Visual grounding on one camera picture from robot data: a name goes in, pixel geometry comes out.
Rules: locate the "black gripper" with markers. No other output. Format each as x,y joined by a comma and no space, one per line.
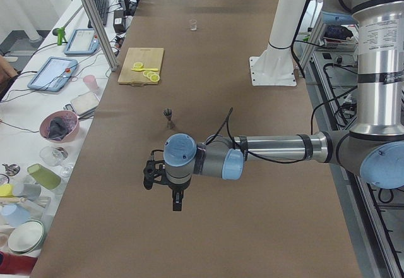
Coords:
177,187

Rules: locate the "steel jigger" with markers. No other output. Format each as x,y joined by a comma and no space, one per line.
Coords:
167,112

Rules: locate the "small glass measuring cup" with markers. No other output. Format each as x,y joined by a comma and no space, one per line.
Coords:
193,25

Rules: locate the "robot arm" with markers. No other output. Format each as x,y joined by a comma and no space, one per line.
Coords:
372,148

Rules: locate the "green cup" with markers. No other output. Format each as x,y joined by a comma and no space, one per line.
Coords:
44,176

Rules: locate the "pink plastic cup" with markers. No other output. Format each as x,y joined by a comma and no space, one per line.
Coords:
91,83

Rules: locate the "grey cup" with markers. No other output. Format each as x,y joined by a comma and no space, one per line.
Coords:
27,190

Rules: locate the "light blue cup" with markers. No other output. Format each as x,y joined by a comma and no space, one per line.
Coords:
15,215

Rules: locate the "yellow cup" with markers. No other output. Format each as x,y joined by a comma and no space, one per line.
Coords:
6,190

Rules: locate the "outer lemon slice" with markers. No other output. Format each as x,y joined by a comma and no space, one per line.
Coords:
154,78

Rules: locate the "wine glass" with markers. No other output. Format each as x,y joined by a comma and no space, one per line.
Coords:
56,156

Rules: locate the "silver kitchen scale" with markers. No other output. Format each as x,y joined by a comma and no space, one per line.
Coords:
84,103

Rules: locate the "pink bowl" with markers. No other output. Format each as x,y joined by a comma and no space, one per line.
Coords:
69,117

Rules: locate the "grey cloth in bowl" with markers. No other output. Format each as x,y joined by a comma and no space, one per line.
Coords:
58,129

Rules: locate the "wooden cutting board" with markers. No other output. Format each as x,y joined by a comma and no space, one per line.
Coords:
151,57

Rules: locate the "white green bowl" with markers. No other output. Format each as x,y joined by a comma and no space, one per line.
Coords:
27,237

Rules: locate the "near blue teach pendant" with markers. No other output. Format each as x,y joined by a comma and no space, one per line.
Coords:
53,75

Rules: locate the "blue teach pendant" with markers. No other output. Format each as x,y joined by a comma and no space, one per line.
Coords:
82,42
53,75

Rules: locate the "far blue teach pendant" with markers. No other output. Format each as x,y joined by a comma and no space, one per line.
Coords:
82,42

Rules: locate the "black power adapter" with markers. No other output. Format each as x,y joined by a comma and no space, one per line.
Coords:
119,22

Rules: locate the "black keyboard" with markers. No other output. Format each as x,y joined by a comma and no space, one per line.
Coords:
102,7

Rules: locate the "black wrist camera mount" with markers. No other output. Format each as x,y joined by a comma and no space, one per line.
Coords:
154,172

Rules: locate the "white camera pole base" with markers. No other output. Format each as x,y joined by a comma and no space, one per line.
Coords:
274,67

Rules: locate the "green handled tool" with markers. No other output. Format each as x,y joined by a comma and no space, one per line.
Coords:
60,32

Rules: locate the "aluminium frame post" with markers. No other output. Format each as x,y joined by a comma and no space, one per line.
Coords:
96,22

